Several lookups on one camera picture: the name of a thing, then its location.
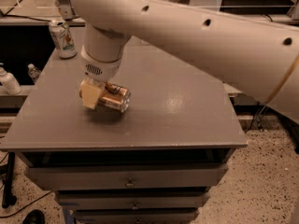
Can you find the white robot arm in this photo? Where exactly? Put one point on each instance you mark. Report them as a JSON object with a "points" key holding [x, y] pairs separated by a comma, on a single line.
{"points": [[260, 59]]}

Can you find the small clear bottle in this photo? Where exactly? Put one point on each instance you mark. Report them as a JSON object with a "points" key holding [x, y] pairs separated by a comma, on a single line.
{"points": [[33, 72]]}

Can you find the white green soda can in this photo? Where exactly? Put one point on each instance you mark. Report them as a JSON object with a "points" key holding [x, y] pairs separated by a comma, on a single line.
{"points": [[62, 38]]}

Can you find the black stand leg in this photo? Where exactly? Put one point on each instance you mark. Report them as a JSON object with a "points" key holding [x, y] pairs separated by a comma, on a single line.
{"points": [[7, 171]]}

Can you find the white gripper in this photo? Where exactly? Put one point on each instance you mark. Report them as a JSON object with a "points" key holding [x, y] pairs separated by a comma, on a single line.
{"points": [[100, 68]]}

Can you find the white spray bottle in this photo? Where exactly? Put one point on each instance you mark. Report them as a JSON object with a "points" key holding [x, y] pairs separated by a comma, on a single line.
{"points": [[9, 82]]}

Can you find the grey drawer cabinet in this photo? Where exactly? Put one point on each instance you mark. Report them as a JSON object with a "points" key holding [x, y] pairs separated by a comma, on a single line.
{"points": [[152, 164]]}

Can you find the orange soda can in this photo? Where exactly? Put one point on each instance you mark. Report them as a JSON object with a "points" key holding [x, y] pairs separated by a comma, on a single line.
{"points": [[115, 97]]}

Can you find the grey metal bracket post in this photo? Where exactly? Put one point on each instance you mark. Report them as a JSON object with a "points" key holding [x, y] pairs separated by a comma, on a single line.
{"points": [[65, 9]]}

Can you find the black shoe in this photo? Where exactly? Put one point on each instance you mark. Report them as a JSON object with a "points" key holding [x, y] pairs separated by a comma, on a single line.
{"points": [[34, 217]]}

